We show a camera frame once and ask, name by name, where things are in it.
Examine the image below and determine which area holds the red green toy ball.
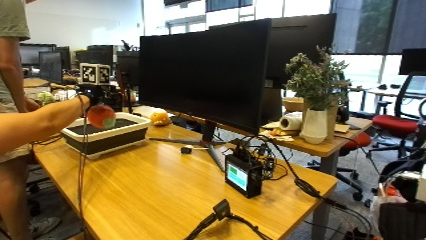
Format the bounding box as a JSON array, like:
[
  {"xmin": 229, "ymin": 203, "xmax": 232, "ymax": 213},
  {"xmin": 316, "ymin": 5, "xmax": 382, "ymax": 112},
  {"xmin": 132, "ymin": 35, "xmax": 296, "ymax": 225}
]
[{"xmin": 87, "ymin": 104, "xmax": 117, "ymax": 130}]

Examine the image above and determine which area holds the white marker cube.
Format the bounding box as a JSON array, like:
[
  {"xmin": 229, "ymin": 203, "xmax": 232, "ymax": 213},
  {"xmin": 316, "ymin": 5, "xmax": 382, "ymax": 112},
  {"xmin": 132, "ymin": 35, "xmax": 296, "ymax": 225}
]
[{"xmin": 79, "ymin": 63, "xmax": 112, "ymax": 85}]

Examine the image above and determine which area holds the white black plastic tub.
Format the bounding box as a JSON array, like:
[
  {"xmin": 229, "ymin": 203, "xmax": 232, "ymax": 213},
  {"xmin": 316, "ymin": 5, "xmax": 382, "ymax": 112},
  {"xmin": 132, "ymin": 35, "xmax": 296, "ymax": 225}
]
[{"xmin": 60, "ymin": 112, "xmax": 153, "ymax": 158}]

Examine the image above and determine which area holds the green soft toy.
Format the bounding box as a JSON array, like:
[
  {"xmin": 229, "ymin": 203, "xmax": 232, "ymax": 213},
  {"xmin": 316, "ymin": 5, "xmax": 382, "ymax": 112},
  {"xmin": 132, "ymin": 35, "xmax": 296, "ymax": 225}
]
[{"xmin": 36, "ymin": 90, "xmax": 57, "ymax": 105}]

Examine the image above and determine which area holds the orange soft toy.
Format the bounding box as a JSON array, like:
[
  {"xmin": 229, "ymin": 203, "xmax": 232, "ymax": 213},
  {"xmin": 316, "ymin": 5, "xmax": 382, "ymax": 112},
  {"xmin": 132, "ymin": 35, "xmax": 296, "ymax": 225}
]
[{"xmin": 149, "ymin": 109, "xmax": 173, "ymax": 127}]

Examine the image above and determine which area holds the black background monitor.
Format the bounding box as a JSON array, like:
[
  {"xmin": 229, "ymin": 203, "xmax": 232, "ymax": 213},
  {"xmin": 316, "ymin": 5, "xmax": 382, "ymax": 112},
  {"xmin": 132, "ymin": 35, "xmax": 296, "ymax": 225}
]
[
  {"xmin": 37, "ymin": 50, "xmax": 65, "ymax": 85},
  {"xmin": 85, "ymin": 44, "xmax": 116, "ymax": 68},
  {"xmin": 19, "ymin": 43, "xmax": 59, "ymax": 66},
  {"xmin": 397, "ymin": 48, "xmax": 426, "ymax": 76}
]

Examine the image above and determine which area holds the the person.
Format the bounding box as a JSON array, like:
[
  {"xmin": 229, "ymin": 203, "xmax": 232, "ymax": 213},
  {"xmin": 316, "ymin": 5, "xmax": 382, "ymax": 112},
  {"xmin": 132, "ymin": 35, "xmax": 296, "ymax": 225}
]
[{"xmin": 0, "ymin": 0, "xmax": 43, "ymax": 240}]

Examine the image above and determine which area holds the large black monitor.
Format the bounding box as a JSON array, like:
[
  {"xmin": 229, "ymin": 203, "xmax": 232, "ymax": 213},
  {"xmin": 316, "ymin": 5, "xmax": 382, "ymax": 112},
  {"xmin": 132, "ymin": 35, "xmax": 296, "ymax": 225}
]
[{"xmin": 139, "ymin": 18, "xmax": 273, "ymax": 136}]

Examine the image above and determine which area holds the black monitor stand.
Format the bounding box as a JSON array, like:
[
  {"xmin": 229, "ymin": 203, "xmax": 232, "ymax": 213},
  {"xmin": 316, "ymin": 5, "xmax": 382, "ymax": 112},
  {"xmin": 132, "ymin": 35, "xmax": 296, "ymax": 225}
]
[{"xmin": 148, "ymin": 119, "xmax": 229, "ymax": 173}]

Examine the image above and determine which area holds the grey sports shoe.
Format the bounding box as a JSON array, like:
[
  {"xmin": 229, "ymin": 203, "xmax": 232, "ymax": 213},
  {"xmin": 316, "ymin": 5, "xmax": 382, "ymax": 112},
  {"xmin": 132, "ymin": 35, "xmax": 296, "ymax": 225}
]
[{"xmin": 28, "ymin": 216, "xmax": 63, "ymax": 238}]

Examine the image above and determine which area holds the black box with screen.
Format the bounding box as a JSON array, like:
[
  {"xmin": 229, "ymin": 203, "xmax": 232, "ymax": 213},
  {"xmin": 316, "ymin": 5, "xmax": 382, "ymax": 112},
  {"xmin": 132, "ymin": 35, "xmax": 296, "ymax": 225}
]
[{"xmin": 224, "ymin": 153, "xmax": 265, "ymax": 199}]

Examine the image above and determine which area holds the small black tripod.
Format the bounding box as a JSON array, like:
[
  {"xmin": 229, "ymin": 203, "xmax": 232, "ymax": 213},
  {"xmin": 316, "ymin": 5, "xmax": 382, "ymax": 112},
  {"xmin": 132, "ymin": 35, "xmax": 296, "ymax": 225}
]
[{"xmin": 182, "ymin": 198, "xmax": 273, "ymax": 240}]

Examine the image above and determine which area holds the white paper roll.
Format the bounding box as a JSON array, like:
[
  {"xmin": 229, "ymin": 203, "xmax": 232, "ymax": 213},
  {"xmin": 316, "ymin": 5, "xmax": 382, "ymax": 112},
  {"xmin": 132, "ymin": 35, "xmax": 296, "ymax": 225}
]
[{"xmin": 278, "ymin": 113, "xmax": 305, "ymax": 132}]

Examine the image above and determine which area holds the wooden bowl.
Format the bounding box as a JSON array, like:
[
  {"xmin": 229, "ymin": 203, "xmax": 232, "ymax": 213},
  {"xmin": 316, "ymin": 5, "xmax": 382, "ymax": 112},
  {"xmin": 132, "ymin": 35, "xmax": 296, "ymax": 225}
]
[{"xmin": 281, "ymin": 96, "xmax": 308, "ymax": 113}]

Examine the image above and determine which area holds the black monitor rear side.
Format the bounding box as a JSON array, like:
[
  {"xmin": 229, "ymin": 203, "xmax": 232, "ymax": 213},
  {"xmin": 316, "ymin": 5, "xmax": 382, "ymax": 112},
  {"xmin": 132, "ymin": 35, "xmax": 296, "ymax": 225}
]
[{"xmin": 208, "ymin": 13, "xmax": 338, "ymax": 123}]

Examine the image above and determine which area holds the white ribbed vase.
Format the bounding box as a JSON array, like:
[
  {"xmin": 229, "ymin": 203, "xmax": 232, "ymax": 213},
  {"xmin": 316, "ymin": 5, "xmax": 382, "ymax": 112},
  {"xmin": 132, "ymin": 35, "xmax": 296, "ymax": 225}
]
[{"xmin": 298, "ymin": 108, "xmax": 330, "ymax": 145}]

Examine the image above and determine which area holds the green flowering plant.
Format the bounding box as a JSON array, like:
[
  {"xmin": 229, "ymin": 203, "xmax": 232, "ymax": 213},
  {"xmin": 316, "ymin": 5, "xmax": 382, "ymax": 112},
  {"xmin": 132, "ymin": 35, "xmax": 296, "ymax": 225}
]
[{"xmin": 284, "ymin": 45, "xmax": 353, "ymax": 112}]

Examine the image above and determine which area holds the wooden side desk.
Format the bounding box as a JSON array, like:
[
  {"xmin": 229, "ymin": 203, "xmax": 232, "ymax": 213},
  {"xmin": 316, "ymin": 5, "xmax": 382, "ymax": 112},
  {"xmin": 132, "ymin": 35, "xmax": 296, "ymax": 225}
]
[{"xmin": 258, "ymin": 116, "xmax": 374, "ymax": 240}]

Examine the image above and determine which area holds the tan cardboard box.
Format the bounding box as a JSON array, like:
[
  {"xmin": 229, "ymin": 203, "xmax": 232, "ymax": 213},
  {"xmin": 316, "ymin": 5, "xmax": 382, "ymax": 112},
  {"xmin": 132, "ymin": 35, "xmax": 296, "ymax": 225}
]
[{"xmin": 332, "ymin": 123, "xmax": 353, "ymax": 134}]

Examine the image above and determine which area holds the red seat office chair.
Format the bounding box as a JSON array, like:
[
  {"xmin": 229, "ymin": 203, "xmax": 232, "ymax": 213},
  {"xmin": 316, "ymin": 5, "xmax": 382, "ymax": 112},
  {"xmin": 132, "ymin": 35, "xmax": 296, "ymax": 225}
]
[{"xmin": 366, "ymin": 71, "xmax": 426, "ymax": 159}]

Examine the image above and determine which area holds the black bag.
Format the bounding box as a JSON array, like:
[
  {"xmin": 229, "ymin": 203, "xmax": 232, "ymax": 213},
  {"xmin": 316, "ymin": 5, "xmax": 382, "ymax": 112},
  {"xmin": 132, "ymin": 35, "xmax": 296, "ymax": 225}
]
[{"xmin": 377, "ymin": 199, "xmax": 426, "ymax": 240}]

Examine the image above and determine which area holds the thin black glove cable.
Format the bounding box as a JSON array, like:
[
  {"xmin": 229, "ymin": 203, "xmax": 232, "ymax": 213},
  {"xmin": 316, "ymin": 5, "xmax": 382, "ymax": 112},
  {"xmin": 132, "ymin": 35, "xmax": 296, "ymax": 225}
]
[{"xmin": 76, "ymin": 95, "xmax": 93, "ymax": 240}]

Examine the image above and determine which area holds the black cable bundle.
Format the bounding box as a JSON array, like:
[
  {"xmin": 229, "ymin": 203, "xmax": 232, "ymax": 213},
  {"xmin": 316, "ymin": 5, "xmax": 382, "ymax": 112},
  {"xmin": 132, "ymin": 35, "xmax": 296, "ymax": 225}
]
[{"xmin": 228, "ymin": 134, "xmax": 374, "ymax": 234}]

